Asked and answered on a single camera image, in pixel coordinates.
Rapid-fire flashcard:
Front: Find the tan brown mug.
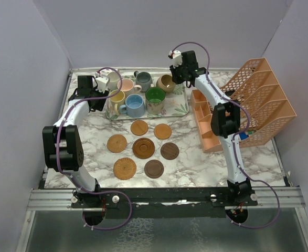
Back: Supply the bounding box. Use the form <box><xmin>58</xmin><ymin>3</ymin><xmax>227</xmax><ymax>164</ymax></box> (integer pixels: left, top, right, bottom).
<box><xmin>156</xmin><ymin>75</ymin><xmax>176</xmax><ymax>93</ymax></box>

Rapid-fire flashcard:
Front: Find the white cream mug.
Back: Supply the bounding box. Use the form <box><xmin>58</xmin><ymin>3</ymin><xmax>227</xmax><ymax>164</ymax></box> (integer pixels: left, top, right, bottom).
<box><xmin>107</xmin><ymin>71</ymin><xmax>120</xmax><ymax>91</ymax></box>

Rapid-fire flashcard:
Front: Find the dark walnut coaster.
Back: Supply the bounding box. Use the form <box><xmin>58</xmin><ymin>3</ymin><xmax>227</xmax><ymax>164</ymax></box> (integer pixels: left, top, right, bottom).
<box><xmin>144</xmin><ymin>160</ymin><xmax>164</xmax><ymax>179</ymax></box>
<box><xmin>161</xmin><ymin>142</ymin><xmax>179</xmax><ymax>160</ymax></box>

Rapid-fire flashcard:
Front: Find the dark walnut coaster front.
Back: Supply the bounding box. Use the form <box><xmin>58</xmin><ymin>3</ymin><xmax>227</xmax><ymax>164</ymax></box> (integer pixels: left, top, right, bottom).
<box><xmin>144</xmin><ymin>160</ymin><xmax>164</xmax><ymax>179</ymax></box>

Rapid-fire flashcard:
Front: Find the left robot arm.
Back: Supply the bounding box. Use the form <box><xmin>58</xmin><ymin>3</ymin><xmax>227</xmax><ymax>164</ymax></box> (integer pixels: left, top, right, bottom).
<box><xmin>42</xmin><ymin>75</ymin><xmax>110</xmax><ymax>207</ymax></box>

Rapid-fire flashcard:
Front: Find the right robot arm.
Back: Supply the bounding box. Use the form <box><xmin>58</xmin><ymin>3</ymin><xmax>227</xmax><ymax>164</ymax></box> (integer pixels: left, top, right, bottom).
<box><xmin>168</xmin><ymin>50</ymin><xmax>252</xmax><ymax>205</ymax></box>

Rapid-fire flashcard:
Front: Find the light wood coaster right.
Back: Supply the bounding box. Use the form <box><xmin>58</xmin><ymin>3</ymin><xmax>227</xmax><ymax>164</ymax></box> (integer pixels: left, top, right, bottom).
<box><xmin>154</xmin><ymin>123</ymin><xmax>172</xmax><ymax>140</ymax></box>

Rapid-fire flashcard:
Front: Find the light bamboo coaster back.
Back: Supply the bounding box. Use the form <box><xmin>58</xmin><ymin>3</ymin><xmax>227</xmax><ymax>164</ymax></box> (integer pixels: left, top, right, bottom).
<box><xmin>130</xmin><ymin>120</ymin><xmax>148</xmax><ymax>136</ymax></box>

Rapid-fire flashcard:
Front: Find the large brown wood coaster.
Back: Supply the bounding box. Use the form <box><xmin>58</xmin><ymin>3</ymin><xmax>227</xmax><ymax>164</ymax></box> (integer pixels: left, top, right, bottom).
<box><xmin>132</xmin><ymin>138</ymin><xmax>155</xmax><ymax>159</ymax></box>

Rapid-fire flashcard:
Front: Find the woven rattan coaster front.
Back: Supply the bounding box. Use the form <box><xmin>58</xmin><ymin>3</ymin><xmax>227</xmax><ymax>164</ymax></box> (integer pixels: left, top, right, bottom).
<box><xmin>113</xmin><ymin>157</ymin><xmax>137</xmax><ymax>180</ymax></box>

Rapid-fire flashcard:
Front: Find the yellow mug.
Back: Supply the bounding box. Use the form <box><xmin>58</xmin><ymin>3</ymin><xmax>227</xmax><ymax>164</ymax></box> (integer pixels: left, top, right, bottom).
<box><xmin>110</xmin><ymin>90</ymin><xmax>125</xmax><ymax>116</ymax></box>

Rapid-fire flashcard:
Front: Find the green floral mug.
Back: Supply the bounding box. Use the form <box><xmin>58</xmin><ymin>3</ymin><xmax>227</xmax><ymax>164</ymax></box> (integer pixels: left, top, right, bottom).
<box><xmin>145</xmin><ymin>87</ymin><xmax>166</xmax><ymax>115</ymax></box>

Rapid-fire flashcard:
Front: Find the pink mug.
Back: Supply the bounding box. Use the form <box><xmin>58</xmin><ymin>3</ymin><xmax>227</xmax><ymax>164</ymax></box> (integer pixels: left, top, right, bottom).
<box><xmin>117</xmin><ymin>78</ymin><xmax>142</xmax><ymax>98</ymax></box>

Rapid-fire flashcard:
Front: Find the grey blue mug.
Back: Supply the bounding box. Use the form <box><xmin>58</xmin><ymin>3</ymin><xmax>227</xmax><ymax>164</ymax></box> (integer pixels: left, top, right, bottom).
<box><xmin>134</xmin><ymin>71</ymin><xmax>154</xmax><ymax>92</ymax></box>

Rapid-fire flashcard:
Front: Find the floral serving tray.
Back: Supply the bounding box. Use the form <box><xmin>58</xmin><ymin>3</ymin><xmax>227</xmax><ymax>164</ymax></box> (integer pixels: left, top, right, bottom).
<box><xmin>105</xmin><ymin>71</ymin><xmax>189</xmax><ymax>120</ymax></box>

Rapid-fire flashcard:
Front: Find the light blue mug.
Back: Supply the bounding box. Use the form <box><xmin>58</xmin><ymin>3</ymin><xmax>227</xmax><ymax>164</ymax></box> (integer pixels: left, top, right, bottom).
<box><xmin>119</xmin><ymin>94</ymin><xmax>146</xmax><ymax>118</ymax></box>

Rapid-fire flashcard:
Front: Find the orange plastic file organizer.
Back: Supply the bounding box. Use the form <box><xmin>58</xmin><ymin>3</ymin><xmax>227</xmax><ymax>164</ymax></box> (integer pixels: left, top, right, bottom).
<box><xmin>190</xmin><ymin>58</ymin><xmax>296</xmax><ymax>153</ymax></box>

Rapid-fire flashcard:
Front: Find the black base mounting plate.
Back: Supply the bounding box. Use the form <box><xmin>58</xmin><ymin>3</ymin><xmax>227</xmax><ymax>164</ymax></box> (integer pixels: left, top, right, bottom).
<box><xmin>71</xmin><ymin>187</ymin><xmax>258</xmax><ymax>219</ymax></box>

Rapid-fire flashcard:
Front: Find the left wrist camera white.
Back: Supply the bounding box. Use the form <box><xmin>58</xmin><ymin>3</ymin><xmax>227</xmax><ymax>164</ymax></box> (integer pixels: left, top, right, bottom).
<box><xmin>94</xmin><ymin>76</ymin><xmax>110</xmax><ymax>93</ymax></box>

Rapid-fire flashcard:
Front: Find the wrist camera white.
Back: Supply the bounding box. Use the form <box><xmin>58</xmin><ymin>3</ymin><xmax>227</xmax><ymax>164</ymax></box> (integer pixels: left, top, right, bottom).
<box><xmin>168</xmin><ymin>50</ymin><xmax>183</xmax><ymax>68</ymax></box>
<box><xmin>94</xmin><ymin>76</ymin><xmax>110</xmax><ymax>93</ymax></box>

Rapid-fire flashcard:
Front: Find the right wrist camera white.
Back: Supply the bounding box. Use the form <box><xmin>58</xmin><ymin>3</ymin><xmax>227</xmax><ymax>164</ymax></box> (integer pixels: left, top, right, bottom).
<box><xmin>168</xmin><ymin>50</ymin><xmax>183</xmax><ymax>68</ymax></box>

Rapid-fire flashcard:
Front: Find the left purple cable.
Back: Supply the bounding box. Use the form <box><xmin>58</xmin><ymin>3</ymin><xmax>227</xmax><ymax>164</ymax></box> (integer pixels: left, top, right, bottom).
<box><xmin>55</xmin><ymin>67</ymin><xmax>133</xmax><ymax>231</ymax></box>

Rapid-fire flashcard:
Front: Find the purple cable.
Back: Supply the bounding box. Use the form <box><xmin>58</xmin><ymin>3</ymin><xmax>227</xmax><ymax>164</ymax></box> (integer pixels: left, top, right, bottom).
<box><xmin>168</xmin><ymin>41</ymin><xmax>281</xmax><ymax>228</ymax></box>
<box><xmin>55</xmin><ymin>67</ymin><xmax>133</xmax><ymax>231</ymax></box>

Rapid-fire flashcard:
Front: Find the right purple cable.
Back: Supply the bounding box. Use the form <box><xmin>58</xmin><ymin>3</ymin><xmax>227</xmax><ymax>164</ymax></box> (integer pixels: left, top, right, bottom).
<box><xmin>168</xmin><ymin>41</ymin><xmax>281</xmax><ymax>228</ymax></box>

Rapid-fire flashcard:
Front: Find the aluminium rail frame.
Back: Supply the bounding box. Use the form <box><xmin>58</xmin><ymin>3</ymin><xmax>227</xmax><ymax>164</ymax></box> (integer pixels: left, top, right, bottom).
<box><xmin>14</xmin><ymin>68</ymin><xmax>308</xmax><ymax>252</ymax></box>

